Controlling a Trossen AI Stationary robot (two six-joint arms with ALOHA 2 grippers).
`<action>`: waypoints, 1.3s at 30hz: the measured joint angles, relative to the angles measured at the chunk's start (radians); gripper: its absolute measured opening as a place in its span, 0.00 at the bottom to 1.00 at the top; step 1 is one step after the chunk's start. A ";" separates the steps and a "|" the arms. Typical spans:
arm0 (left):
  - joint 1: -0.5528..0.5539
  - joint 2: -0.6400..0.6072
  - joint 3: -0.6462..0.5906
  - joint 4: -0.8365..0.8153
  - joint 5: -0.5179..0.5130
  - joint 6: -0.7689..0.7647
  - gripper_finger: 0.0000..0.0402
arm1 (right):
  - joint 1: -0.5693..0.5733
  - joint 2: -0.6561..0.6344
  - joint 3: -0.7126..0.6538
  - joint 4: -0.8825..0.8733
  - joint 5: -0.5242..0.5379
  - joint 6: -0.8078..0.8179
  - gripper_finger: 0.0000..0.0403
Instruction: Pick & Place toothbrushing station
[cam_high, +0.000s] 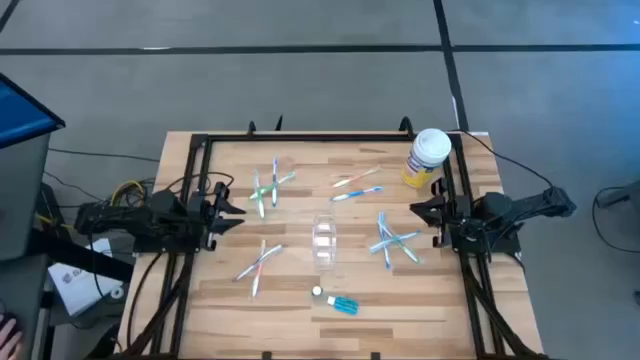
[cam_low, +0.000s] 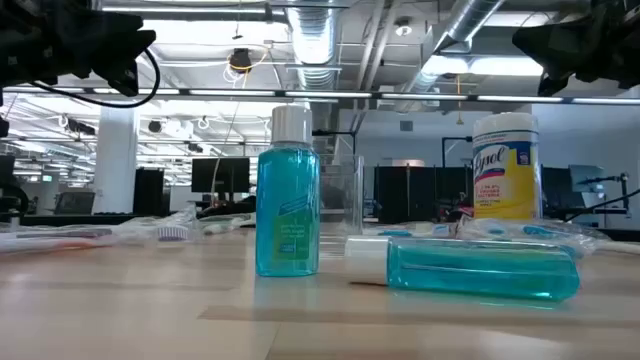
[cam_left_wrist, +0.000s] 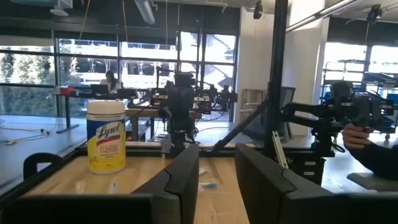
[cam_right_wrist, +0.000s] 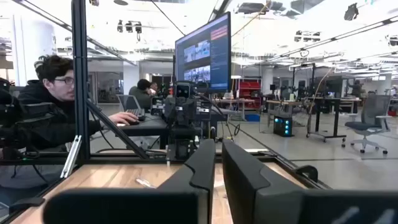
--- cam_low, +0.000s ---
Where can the clear plastic square cup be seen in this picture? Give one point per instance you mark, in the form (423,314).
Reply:
(350,200)

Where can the black cabinet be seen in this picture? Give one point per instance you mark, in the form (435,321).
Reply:
(147,192)

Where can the black computer monitor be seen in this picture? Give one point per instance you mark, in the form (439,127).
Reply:
(555,187)
(220,175)

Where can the yellow Lysol wipes canister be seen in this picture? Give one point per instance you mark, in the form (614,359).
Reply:
(505,175)

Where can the black aluminium rig frame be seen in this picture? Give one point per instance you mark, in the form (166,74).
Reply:
(75,219)

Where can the purple toothbrush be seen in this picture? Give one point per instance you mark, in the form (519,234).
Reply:
(172,233)

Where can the blue and white tube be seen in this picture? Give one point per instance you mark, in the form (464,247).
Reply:
(475,270)

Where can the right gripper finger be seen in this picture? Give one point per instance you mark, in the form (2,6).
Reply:
(552,52)
(550,32)

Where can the black partition panel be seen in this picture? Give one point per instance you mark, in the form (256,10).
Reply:
(420,195)

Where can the blue mouthwash bottle white cap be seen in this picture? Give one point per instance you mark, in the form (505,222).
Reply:
(287,200)

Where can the black pole frame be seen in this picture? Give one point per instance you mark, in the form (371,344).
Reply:
(443,150)

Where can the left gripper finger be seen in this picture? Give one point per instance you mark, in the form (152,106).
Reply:
(122,52)
(120,29)

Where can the long ceiling light track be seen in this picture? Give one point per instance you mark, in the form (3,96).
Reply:
(325,94)

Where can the silver ventilation duct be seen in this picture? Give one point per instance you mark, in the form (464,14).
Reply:
(465,20)
(315,40)

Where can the white building column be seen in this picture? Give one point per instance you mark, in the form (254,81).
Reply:
(115,160)

